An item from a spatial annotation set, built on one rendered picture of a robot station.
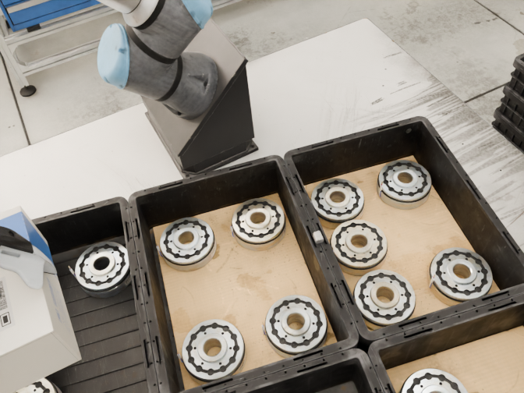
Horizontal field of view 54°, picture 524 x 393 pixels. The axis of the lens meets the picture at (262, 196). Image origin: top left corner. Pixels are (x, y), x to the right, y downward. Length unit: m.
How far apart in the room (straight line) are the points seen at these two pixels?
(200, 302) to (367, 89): 0.80
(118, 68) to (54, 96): 1.78
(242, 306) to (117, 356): 0.23
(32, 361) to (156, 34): 0.61
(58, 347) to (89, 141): 0.87
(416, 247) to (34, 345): 0.67
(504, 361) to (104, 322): 0.67
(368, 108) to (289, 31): 1.54
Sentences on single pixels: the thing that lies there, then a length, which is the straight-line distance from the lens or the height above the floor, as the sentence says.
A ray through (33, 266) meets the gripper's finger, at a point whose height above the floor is 1.16.
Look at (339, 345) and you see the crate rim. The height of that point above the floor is 0.93.
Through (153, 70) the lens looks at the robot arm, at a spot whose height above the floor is 1.03.
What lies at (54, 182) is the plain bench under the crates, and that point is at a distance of 1.40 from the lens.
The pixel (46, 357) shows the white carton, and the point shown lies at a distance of 0.68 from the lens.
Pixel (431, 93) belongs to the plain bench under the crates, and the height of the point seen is 0.70.
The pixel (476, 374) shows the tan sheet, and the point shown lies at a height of 0.83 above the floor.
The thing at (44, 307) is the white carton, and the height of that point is 1.14.
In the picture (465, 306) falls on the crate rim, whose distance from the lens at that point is 0.85.
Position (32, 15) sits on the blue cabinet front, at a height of 0.37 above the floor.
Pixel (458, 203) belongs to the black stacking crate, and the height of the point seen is 0.87.
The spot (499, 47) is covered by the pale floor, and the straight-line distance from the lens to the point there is 2.91.
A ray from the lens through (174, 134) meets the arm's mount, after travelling 1.23.
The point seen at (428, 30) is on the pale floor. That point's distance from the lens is 2.94.
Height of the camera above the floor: 1.67
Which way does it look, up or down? 52 degrees down
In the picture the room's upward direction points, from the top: 7 degrees counter-clockwise
